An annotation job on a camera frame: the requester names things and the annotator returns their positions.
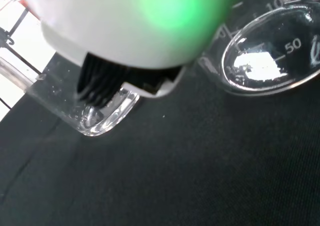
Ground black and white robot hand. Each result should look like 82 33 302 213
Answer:
18 0 245 109

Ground small clear glass beaker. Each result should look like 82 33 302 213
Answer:
0 0 141 137

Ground black table cloth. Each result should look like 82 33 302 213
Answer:
0 52 320 226

